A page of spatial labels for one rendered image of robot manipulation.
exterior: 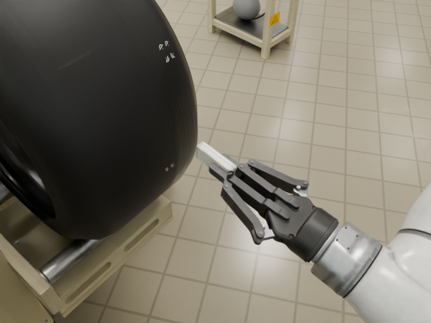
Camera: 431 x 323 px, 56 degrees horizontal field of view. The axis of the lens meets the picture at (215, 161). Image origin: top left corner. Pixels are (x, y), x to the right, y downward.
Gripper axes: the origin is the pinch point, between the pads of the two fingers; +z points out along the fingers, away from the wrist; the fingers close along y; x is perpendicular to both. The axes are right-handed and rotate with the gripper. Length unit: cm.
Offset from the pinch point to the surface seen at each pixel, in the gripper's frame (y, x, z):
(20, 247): 24, 50, 38
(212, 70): -156, 143, 113
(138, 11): -5.2, -13.0, 22.0
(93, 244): 13.5, 36.9, 19.3
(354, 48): -249, 134, 48
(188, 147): -4.9, 9.1, 9.5
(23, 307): 32, 51, 25
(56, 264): 22.1, 35.7, 20.9
